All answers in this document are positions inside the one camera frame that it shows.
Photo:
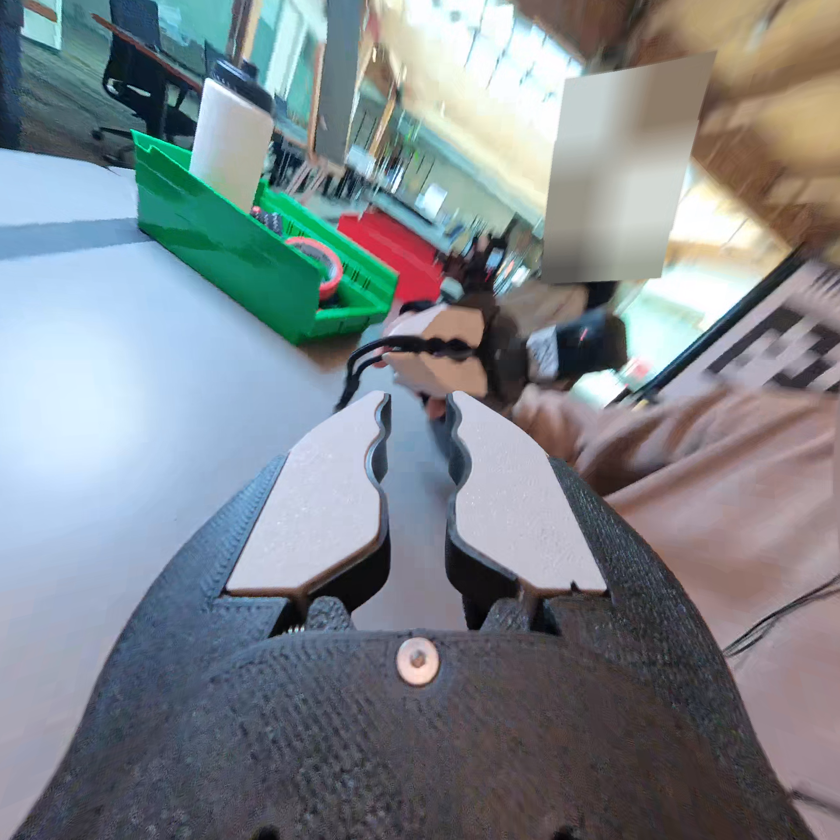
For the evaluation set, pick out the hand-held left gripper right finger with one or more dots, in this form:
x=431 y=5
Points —
x=518 y=512

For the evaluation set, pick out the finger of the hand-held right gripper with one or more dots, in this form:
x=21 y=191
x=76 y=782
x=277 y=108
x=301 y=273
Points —
x=446 y=379
x=446 y=325

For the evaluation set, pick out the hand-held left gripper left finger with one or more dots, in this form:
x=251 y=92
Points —
x=315 y=512

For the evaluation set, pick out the person's right forearm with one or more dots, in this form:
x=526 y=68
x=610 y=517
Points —
x=656 y=433

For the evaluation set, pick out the person's right hand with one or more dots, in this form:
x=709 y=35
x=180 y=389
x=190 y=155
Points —
x=436 y=407

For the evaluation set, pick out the red plastic bin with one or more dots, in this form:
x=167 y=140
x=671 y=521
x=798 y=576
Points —
x=394 y=256

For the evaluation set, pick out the red tape roll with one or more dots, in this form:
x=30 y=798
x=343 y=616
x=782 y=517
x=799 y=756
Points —
x=331 y=279

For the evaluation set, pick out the black white marker board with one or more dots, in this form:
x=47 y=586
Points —
x=787 y=341

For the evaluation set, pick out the black remote control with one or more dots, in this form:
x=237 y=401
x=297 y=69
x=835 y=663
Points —
x=269 y=222

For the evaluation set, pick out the green plastic bin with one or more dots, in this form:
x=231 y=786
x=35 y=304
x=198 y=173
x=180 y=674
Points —
x=223 y=249

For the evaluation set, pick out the person's beige sweatshirt torso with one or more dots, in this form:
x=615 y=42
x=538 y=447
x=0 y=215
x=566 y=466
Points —
x=754 y=558

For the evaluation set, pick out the black flag board wooden stand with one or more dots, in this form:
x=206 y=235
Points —
x=341 y=79

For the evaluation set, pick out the white water bottle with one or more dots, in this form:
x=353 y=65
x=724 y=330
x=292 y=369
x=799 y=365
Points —
x=229 y=151

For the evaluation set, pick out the wooden office desk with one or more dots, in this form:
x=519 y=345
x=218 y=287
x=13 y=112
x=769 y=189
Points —
x=167 y=67

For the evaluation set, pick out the black office chair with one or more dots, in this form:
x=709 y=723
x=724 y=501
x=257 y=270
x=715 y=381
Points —
x=134 y=65

